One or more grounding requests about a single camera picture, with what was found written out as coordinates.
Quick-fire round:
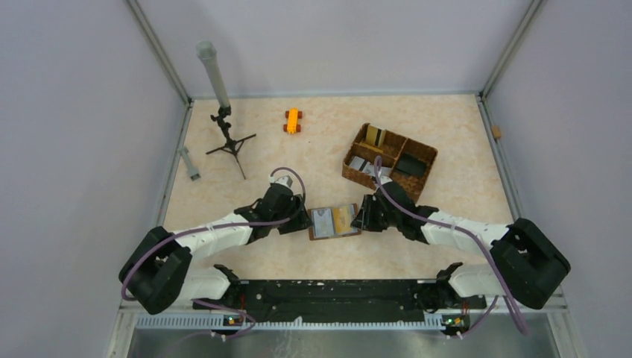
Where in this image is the grey metal bracket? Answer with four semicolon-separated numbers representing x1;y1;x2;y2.
178;145;200;181

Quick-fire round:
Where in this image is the gold credit card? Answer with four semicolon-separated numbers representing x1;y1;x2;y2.
332;204;357;236
364;124;387;148

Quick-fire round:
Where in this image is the orange toy car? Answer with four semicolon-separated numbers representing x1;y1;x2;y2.
283;108;303;134

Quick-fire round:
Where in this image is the brown leather card holder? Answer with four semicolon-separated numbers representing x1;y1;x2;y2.
308;203;362;241

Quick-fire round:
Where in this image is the silver white credit card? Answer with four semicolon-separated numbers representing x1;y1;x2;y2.
312;208;335;239

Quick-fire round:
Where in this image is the woven wicker divided basket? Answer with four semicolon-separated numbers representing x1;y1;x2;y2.
341;123;438;201

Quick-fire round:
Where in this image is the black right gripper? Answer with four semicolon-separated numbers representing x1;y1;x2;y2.
351;194;401;232

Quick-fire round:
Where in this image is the small wooden block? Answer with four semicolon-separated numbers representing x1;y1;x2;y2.
490;125;502;140

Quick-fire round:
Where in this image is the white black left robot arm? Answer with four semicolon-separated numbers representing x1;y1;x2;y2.
118;182;310;315

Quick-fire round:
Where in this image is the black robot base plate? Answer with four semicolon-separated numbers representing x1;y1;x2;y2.
215;279;487;323

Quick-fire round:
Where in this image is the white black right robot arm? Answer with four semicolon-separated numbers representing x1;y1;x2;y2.
352;181;571;310

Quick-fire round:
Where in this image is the aluminium frame rail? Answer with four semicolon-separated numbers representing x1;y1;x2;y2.
476;95;571;310

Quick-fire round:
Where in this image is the black tripod with grey tube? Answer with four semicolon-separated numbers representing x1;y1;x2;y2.
195;40;256;179

